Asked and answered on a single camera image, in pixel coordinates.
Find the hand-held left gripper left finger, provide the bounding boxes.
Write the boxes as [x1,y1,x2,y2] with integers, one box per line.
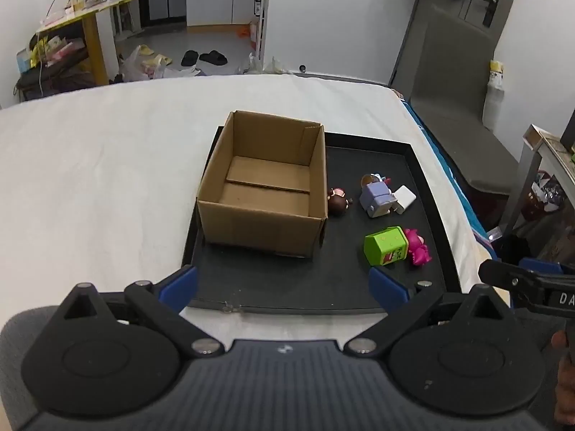
[58,265,225,361]

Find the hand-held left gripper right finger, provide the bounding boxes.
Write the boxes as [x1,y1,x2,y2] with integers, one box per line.
[345,266,515,360]

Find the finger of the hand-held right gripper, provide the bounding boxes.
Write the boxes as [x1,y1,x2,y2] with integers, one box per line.
[519,258,563,275]
[478,259,546,308]

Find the green toy block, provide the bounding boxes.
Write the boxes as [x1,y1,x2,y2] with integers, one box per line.
[364,227,410,267]

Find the black tray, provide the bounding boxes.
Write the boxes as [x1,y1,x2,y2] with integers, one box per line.
[182,126,463,315]

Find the pink toy figure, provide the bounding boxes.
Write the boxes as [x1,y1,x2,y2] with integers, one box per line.
[403,228,433,267]

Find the purple cube toy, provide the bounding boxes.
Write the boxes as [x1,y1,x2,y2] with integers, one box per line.
[359,182,398,219]

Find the white charger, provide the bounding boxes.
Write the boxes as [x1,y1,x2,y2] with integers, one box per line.
[390,185,418,215]

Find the brown figurine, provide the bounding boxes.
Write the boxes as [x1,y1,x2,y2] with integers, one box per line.
[327,187,353,217]

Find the cardboard box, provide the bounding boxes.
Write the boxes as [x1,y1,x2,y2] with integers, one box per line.
[196,110,328,259]

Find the person's right hand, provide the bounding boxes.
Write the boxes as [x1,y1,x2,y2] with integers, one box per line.
[552,330,575,420]

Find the dark red bag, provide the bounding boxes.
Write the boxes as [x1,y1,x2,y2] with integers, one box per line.
[521,171,567,221]

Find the grey side table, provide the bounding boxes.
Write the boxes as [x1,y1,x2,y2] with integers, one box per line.
[498,123,575,238]

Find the blue patterned sheet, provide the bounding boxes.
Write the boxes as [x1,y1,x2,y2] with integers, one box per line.
[395,92,499,252]

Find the white bed sheet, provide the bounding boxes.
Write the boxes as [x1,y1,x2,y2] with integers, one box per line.
[0,72,510,342]

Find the black framed panel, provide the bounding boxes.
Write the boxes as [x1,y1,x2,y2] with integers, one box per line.
[561,108,575,151]

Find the white bottle yellow label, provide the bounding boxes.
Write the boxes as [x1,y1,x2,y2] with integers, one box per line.
[483,60,506,131]

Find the person's grey clothing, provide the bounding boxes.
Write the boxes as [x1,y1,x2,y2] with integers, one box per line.
[0,305,567,431]

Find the grey chair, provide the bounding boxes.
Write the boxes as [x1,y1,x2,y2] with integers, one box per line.
[388,6,522,196]

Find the flat white bag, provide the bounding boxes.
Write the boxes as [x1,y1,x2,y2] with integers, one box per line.
[166,66,208,78]

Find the white plastic bag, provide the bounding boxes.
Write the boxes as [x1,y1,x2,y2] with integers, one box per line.
[119,45,198,82]

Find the pile of plastic bags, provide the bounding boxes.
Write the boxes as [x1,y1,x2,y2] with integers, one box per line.
[237,51,295,75]

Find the black chair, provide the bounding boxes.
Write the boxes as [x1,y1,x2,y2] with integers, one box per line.
[13,31,102,99]

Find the pink packet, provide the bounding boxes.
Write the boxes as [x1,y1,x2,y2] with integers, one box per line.
[47,42,86,61]

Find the blue tissue box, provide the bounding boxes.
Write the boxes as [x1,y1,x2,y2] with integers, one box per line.
[15,48,34,75]

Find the white rack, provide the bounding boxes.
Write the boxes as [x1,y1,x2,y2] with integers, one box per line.
[249,0,270,52]

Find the round yellow-edged table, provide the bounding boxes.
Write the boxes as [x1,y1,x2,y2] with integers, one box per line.
[36,0,143,86]

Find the white power strip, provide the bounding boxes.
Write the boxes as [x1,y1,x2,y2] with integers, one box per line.
[40,6,77,27]

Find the black door handle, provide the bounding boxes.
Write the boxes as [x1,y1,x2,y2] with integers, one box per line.
[474,0,501,28]

